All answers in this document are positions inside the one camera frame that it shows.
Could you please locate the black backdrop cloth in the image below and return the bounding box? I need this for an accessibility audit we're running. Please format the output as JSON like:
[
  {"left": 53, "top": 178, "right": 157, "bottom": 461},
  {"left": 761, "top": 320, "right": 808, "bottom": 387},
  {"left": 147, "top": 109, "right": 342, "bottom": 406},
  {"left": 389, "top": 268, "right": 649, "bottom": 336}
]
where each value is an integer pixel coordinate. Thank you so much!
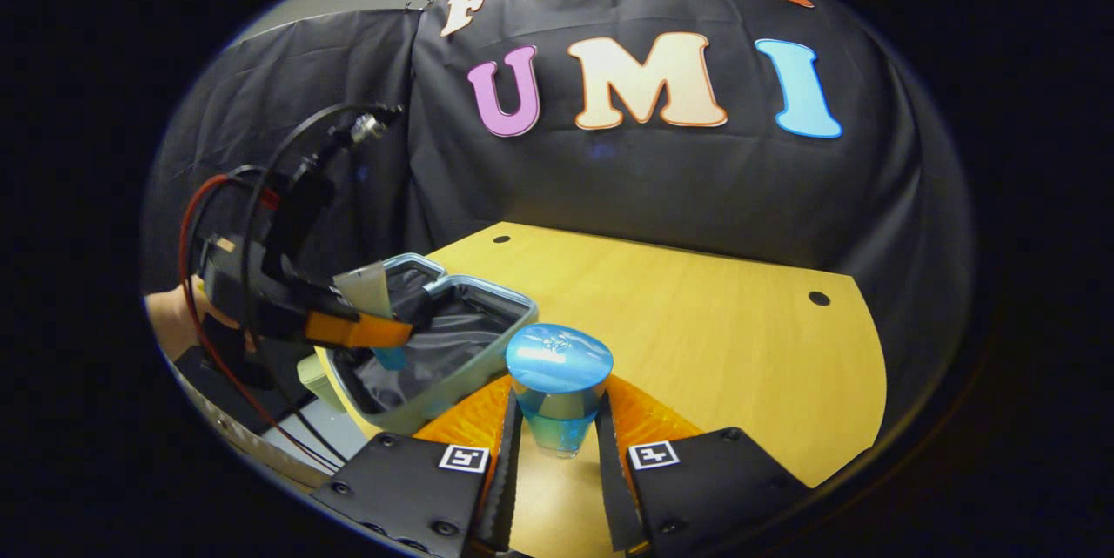
[{"left": 139, "top": 0, "right": 976, "bottom": 420}]

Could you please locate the red cable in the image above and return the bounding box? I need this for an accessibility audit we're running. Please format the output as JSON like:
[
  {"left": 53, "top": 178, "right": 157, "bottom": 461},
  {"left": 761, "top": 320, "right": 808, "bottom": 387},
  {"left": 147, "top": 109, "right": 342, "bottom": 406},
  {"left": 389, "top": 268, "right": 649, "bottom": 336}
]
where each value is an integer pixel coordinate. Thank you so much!
[{"left": 178, "top": 174, "right": 349, "bottom": 474}]

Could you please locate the light blue suitcase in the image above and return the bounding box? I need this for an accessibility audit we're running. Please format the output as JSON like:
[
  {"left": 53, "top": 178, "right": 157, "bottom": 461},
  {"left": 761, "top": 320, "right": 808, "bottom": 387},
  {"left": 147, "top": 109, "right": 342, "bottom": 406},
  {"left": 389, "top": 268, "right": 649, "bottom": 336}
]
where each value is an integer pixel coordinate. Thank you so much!
[{"left": 296, "top": 252, "right": 540, "bottom": 437}]

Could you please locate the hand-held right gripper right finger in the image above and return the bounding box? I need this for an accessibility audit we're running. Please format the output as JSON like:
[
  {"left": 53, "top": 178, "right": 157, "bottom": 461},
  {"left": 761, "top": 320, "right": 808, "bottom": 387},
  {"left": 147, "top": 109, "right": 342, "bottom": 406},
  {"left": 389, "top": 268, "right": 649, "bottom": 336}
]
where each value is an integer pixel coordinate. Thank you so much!
[{"left": 595, "top": 374, "right": 815, "bottom": 555}]

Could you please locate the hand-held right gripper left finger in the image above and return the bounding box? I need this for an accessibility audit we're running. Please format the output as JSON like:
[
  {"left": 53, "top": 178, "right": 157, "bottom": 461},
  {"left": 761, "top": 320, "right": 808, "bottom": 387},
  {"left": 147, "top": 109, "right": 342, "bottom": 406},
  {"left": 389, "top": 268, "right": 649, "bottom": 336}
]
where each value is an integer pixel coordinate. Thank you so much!
[{"left": 311, "top": 376, "right": 524, "bottom": 558}]

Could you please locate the clear bottle with blue cap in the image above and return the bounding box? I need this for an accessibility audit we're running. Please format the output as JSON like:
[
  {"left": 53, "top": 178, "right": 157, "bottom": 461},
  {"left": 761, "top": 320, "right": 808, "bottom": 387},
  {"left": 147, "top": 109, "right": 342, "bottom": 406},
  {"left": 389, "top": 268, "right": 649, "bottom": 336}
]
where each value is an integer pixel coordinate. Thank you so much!
[{"left": 507, "top": 323, "right": 614, "bottom": 460}]

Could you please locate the translucent tube with blue cap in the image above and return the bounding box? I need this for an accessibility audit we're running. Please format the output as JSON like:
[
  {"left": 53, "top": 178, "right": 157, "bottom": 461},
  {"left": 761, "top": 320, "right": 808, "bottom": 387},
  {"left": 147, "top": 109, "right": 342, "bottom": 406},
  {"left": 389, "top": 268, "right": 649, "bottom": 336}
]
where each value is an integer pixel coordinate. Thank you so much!
[{"left": 333, "top": 262, "right": 410, "bottom": 372}]

